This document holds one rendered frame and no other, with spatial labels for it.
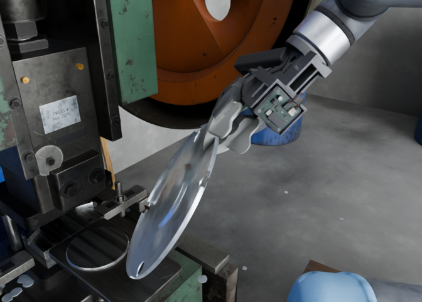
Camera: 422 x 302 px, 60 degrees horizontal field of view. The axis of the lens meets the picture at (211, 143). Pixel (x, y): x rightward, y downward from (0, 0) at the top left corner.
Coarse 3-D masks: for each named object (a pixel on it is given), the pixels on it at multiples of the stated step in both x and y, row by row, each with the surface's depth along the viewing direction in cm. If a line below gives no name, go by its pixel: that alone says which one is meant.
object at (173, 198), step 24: (192, 144) 70; (216, 144) 56; (168, 168) 77; (192, 168) 61; (168, 192) 65; (192, 192) 55; (144, 216) 74; (168, 216) 58; (144, 240) 64; (168, 240) 53; (144, 264) 57
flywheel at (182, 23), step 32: (160, 0) 89; (192, 0) 83; (256, 0) 74; (288, 0) 66; (160, 32) 93; (192, 32) 87; (224, 32) 81; (256, 32) 72; (288, 32) 72; (160, 64) 97; (192, 64) 90; (224, 64) 80; (160, 96) 96; (192, 96) 89
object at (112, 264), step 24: (72, 240) 77; (96, 240) 77; (120, 240) 77; (72, 264) 71; (96, 264) 71; (120, 264) 71; (168, 264) 71; (96, 288) 66; (120, 288) 66; (144, 288) 66
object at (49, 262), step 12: (60, 216) 85; (72, 216) 85; (84, 216) 85; (96, 216) 85; (48, 228) 81; (60, 228) 81; (72, 228) 81; (36, 240) 77; (48, 240) 77; (60, 240) 77; (36, 252) 77; (48, 264) 76
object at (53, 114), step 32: (32, 64) 58; (64, 64) 63; (32, 96) 60; (64, 96) 64; (32, 128) 61; (64, 128) 66; (96, 128) 72; (64, 160) 68; (96, 160) 70; (32, 192) 66; (64, 192) 66; (96, 192) 72
